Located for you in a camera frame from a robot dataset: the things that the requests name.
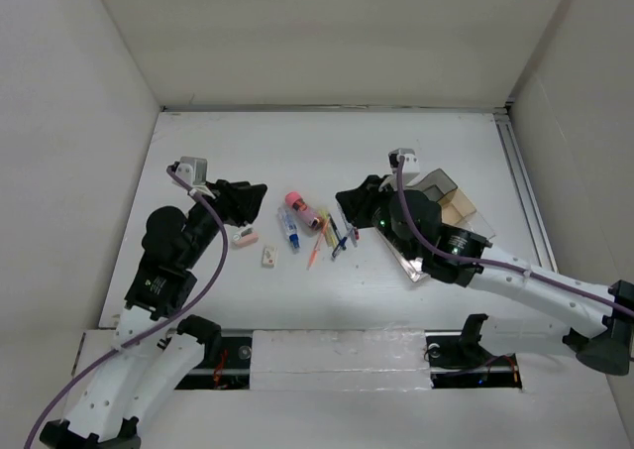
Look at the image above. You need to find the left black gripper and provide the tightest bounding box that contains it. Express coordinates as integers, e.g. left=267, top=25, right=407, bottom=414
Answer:
left=181, top=178, right=265, bottom=269

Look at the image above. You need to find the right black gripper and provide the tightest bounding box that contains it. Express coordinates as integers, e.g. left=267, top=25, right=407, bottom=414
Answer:
left=336, top=173, right=417, bottom=261

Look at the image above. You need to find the black pen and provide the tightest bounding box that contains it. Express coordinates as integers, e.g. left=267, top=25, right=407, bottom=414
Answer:
left=327, top=213, right=341, bottom=247

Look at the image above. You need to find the yellow highlighter pen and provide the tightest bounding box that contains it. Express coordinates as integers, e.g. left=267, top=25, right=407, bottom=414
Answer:
left=317, top=207, right=330, bottom=233

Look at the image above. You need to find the blue gel pen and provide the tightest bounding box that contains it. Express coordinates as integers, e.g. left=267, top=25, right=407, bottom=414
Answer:
left=331, top=227, right=351, bottom=260

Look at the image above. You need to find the orange pen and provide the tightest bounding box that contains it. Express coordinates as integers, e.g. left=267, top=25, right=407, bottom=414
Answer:
left=307, top=229, right=327, bottom=270

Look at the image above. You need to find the pink cap crayon jar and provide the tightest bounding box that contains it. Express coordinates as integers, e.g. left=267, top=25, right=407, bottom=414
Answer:
left=284, top=191, right=323, bottom=230

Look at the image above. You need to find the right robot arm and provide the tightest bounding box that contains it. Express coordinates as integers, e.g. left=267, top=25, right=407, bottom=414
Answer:
left=336, top=175, right=633, bottom=376

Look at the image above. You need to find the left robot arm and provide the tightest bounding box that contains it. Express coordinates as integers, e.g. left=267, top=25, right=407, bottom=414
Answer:
left=39, top=179, right=267, bottom=448

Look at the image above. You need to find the clear desk organizer tray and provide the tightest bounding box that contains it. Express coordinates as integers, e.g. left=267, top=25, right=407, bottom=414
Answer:
left=379, top=168, right=495, bottom=282

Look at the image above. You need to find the pink eraser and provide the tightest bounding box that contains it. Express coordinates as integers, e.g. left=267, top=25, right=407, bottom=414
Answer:
left=232, top=227, right=260, bottom=248

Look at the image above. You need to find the blue white glue tube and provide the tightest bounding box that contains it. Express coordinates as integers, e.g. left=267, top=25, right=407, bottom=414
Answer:
left=277, top=206, right=300, bottom=253

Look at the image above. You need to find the small white eraser box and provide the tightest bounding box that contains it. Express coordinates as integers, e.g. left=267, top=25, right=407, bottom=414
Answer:
left=262, top=245, right=278, bottom=269

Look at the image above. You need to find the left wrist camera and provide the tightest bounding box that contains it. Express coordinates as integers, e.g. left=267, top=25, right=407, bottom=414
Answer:
left=174, top=157, right=210, bottom=195

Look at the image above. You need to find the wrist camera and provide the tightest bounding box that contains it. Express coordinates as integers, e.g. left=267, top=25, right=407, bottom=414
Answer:
left=174, top=157, right=210, bottom=195
left=387, top=148, right=420, bottom=188

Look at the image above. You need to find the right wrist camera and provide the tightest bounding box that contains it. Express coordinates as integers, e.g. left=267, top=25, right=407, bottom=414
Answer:
left=387, top=148, right=420, bottom=188

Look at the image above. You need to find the aluminium rail right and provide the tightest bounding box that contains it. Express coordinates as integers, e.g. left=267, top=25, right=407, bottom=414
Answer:
left=492, top=108, right=559, bottom=273

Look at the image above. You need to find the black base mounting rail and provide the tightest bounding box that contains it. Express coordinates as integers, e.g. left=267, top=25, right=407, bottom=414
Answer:
left=175, top=334, right=253, bottom=391

